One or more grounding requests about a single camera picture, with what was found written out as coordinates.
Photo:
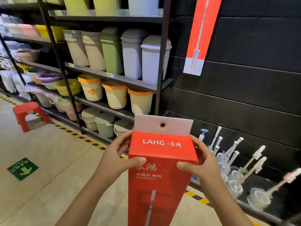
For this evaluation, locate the person's right hand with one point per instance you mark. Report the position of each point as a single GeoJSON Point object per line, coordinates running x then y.
{"type": "Point", "coordinates": [209, 171]}

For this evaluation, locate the person's left hand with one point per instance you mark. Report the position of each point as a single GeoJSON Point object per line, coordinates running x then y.
{"type": "Point", "coordinates": [109, 162]}

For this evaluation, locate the person's right thumb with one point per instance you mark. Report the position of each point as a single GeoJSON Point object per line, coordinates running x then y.
{"type": "Point", "coordinates": [187, 166]}

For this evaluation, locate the person's left thumb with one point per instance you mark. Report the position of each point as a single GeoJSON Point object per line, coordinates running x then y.
{"type": "Point", "coordinates": [135, 161]}

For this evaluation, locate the person's left middle finger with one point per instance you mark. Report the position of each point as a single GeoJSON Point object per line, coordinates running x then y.
{"type": "Point", "coordinates": [123, 149]}

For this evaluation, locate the tall red mop box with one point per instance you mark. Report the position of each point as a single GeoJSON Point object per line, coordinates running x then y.
{"type": "Point", "coordinates": [162, 176]}

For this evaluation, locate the person's left forearm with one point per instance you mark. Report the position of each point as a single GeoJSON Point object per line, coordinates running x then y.
{"type": "Point", "coordinates": [87, 200]}

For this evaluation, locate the person's right forearm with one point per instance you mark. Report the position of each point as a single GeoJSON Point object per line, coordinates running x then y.
{"type": "Point", "coordinates": [228, 209]}

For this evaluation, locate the blue suction cup holder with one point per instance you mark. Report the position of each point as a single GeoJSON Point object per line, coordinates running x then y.
{"type": "Point", "coordinates": [203, 132]}

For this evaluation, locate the yellow black hazard floor tape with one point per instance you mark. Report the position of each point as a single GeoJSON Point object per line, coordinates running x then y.
{"type": "Point", "coordinates": [77, 136]}

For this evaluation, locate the plain cream orange-rimmed bucket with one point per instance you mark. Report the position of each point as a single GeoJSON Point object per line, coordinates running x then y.
{"type": "Point", "coordinates": [140, 101]}
{"type": "Point", "coordinates": [115, 95]}

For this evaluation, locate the row of wrapped white brushes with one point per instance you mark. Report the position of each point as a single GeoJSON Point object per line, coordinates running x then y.
{"type": "Point", "coordinates": [237, 176]}

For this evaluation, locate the pink wrapped basin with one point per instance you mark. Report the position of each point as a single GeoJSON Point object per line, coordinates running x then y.
{"type": "Point", "coordinates": [70, 110]}

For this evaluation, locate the cream bucket with flower print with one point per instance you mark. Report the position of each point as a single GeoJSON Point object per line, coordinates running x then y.
{"type": "Point", "coordinates": [92, 89]}

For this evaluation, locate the yellow shelf price tag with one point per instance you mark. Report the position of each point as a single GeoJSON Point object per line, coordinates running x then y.
{"type": "Point", "coordinates": [109, 75]}
{"type": "Point", "coordinates": [70, 65]}

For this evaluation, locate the yellow plastic basin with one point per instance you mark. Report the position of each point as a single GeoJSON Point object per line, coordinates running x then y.
{"type": "Point", "coordinates": [62, 88]}

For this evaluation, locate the white lidded trash bin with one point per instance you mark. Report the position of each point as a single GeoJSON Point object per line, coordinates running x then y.
{"type": "Point", "coordinates": [151, 61]}

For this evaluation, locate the grey lidded trash bin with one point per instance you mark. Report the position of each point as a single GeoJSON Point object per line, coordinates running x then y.
{"type": "Point", "coordinates": [131, 54]}

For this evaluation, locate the green lidded trash bin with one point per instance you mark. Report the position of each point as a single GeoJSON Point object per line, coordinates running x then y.
{"type": "Point", "coordinates": [111, 52]}

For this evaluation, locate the black low display shelf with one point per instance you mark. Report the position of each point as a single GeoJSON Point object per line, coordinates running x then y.
{"type": "Point", "coordinates": [277, 209]}

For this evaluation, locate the purple-rimmed plastic basin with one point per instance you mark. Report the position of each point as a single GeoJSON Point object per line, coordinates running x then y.
{"type": "Point", "coordinates": [49, 79]}

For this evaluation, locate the beige lidded trash bin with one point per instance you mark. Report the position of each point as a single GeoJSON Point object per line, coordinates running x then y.
{"type": "Point", "coordinates": [94, 51]}
{"type": "Point", "coordinates": [76, 49]}

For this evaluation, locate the green arrow floor sticker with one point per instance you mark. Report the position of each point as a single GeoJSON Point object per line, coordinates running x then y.
{"type": "Point", "coordinates": [22, 168]}

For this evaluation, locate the red plastic stool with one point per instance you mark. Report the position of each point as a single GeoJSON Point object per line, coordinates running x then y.
{"type": "Point", "coordinates": [25, 110]}

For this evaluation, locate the black metal shelf unit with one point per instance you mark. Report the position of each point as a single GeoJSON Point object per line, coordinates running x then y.
{"type": "Point", "coordinates": [162, 44]}

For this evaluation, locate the hanging red mop box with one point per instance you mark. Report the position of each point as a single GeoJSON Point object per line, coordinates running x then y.
{"type": "Point", "coordinates": [202, 32]}

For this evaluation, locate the brown wrapped basin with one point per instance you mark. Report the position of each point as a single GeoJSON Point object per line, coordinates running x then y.
{"type": "Point", "coordinates": [27, 55]}

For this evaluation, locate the stack of yellow tubs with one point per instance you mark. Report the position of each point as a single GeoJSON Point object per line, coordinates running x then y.
{"type": "Point", "coordinates": [45, 31]}

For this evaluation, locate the white tall bin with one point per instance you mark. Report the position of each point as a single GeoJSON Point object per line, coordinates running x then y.
{"type": "Point", "coordinates": [143, 6]}

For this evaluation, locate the lime green tall bin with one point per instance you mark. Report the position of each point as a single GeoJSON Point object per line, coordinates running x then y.
{"type": "Point", "coordinates": [76, 5]}
{"type": "Point", "coordinates": [107, 5]}

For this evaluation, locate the pink plastic tub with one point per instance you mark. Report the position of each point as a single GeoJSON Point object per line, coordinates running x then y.
{"type": "Point", "coordinates": [29, 31]}

